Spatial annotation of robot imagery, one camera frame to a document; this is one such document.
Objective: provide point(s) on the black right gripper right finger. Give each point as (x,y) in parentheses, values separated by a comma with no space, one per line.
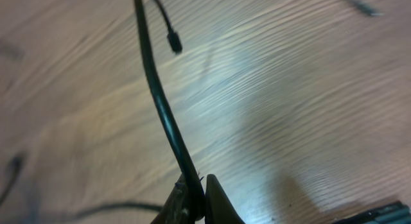
(219,209)

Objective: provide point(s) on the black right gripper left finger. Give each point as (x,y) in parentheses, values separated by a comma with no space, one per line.
(177,209)

